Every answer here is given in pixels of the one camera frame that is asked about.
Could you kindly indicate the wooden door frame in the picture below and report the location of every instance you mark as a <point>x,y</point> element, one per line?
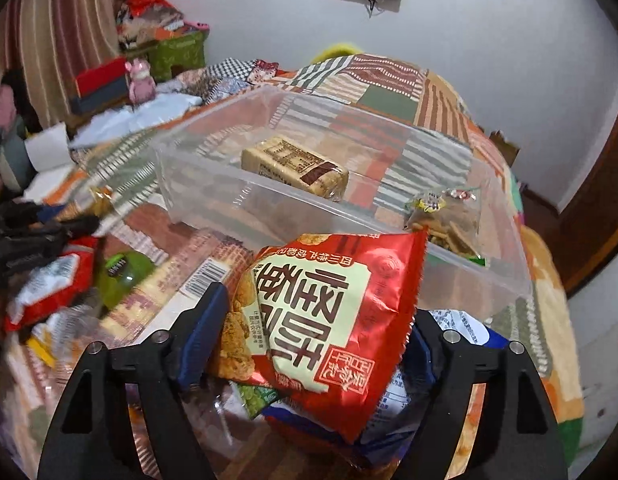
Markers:
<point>604,200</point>

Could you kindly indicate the checkered cloth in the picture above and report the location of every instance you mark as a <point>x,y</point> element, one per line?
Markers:
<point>224,72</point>

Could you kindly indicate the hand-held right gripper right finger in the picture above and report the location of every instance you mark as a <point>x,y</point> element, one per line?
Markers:
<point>425,366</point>

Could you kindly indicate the pink plush toy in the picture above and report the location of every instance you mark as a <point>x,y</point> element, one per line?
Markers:
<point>140,82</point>

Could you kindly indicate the beige cracker packet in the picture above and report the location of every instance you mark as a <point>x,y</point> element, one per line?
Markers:
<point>294,165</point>

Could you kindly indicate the blue white snack packet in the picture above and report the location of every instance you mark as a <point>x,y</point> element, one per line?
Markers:
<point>389,400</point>

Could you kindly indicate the clear plastic container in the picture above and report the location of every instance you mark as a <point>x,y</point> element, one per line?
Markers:
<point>289,195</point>

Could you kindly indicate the clear bag of square crackers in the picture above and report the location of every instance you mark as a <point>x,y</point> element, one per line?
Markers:
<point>449,225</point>

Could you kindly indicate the long beige barcode packet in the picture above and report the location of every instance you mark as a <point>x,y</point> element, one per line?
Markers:
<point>159,285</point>

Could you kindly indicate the yellow hoop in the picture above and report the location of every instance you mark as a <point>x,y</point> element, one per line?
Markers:
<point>334,52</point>

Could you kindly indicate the pile of clothes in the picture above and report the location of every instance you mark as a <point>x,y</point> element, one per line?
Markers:
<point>149,10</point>

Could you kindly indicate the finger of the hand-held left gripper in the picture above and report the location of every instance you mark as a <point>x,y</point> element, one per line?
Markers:
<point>71,224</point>

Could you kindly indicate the green storage box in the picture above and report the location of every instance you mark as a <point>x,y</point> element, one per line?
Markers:
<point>181,55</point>

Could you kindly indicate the clear plastic packet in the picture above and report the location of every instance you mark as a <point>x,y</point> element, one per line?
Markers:
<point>64,332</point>

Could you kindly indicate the red white snack bag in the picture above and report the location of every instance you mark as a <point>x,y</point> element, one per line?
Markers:
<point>49,280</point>

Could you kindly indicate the white cabinet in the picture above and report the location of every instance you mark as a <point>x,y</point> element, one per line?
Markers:
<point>601,360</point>

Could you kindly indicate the green round container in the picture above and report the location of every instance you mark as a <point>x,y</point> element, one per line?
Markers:
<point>124,272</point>

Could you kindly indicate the striped curtain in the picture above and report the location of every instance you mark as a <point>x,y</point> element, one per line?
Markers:
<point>54,35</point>

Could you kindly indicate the gold wrapped candy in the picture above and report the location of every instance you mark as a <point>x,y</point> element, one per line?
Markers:
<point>101,196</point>

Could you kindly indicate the light blue cloth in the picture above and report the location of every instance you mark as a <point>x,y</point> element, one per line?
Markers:
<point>134,116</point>

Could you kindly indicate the red box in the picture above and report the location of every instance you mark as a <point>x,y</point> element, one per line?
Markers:
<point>101,76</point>

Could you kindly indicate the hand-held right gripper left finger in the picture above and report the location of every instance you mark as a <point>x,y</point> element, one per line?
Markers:
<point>206,325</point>

